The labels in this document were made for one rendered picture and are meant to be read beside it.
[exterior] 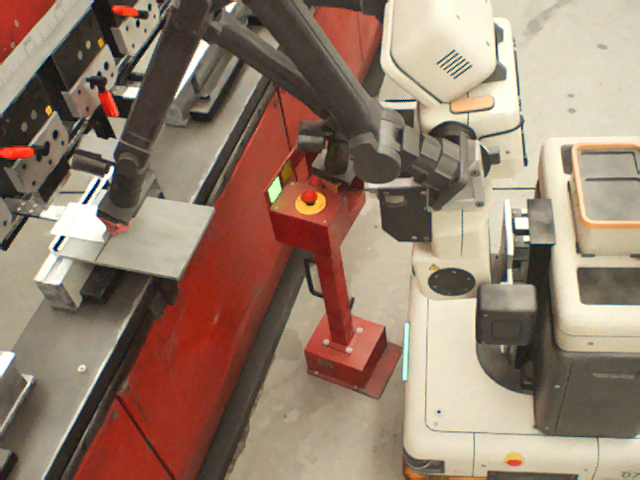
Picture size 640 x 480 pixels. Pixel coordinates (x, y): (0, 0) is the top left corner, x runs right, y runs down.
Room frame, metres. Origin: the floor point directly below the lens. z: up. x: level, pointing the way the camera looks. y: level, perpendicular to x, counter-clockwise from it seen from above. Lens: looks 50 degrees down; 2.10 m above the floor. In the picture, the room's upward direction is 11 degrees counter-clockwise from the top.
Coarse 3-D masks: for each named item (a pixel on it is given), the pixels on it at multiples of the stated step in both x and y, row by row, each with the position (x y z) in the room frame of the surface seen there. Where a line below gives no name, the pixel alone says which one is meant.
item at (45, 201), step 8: (64, 160) 1.15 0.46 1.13; (56, 168) 1.13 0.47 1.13; (64, 168) 1.14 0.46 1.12; (48, 176) 1.10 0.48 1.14; (56, 176) 1.12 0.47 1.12; (64, 176) 1.14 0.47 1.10; (48, 184) 1.09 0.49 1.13; (56, 184) 1.11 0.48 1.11; (64, 184) 1.14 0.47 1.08; (40, 192) 1.07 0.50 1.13; (48, 192) 1.09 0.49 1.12; (56, 192) 1.11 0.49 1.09; (40, 200) 1.07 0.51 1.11; (48, 200) 1.08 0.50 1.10
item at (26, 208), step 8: (8, 200) 1.21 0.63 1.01; (16, 200) 1.20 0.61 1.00; (24, 200) 1.20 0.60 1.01; (8, 208) 1.18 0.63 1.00; (16, 208) 1.18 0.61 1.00; (24, 208) 1.17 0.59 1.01; (32, 208) 1.17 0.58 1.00; (40, 208) 1.16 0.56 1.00; (48, 208) 1.16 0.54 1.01; (56, 208) 1.15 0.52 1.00; (64, 208) 1.15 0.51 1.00; (32, 216) 1.15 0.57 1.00; (40, 216) 1.14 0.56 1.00; (48, 216) 1.14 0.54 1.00; (56, 216) 1.13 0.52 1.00
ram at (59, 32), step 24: (0, 0) 1.15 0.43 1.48; (24, 0) 1.19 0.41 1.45; (48, 0) 1.24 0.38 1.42; (0, 24) 1.13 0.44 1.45; (24, 24) 1.17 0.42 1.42; (72, 24) 1.26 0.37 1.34; (0, 48) 1.10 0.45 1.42; (48, 48) 1.19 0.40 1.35; (24, 72) 1.12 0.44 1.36; (0, 96) 1.06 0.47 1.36
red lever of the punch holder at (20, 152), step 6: (6, 150) 0.98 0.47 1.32; (12, 150) 0.99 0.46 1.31; (18, 150) 0.99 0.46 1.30; (24, 150) 1.00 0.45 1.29; (30, 150) 1.01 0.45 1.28; (36, 150) 1.03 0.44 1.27; (42, 150) 1.03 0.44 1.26; (48, 150) 1.04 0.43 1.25; (6, 156) 0.98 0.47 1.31; (12, 156) 0.98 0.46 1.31; (18, 156) 0.99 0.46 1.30; (24, 156) 1.00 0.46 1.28; (30, 156) 1.01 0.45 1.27; (42, 156) 1.03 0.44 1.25
